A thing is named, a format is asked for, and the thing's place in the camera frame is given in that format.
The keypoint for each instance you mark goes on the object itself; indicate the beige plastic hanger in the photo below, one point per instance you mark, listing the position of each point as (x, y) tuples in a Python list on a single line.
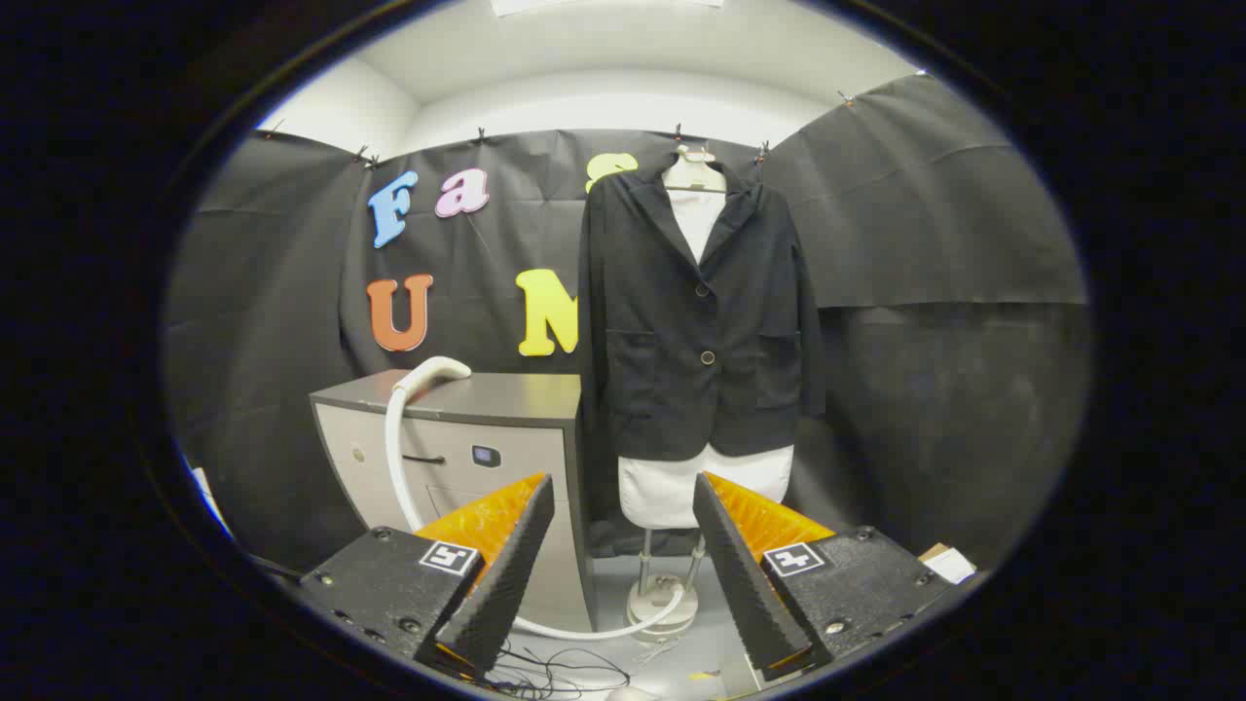
[(693, 175)]

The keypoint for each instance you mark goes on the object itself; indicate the grey cabinet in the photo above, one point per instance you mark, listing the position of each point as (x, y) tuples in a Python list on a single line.
[(506, 399)]

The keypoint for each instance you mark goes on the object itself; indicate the white padded dress form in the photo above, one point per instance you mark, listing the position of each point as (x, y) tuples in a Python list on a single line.
[(672, 487)]

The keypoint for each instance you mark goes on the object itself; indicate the black backdrop cloth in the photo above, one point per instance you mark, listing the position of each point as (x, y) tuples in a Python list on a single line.
[(925, 243)]

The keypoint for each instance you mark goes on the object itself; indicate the black button jacket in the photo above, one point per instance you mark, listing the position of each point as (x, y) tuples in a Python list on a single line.
[(672, 370)]

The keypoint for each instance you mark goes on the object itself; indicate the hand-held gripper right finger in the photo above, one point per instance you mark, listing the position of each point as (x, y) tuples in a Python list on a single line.
[(745, 584)]

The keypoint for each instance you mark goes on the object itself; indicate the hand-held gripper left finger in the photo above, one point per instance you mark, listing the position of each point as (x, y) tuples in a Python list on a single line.
[(506, 574)]

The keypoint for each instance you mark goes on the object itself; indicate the cardboard box with papers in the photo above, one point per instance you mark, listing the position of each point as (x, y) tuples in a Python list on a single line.
[(949, 565)]

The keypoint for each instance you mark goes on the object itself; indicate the garment steamer base with poles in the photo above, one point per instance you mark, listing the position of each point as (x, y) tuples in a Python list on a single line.
[(654, 599)]

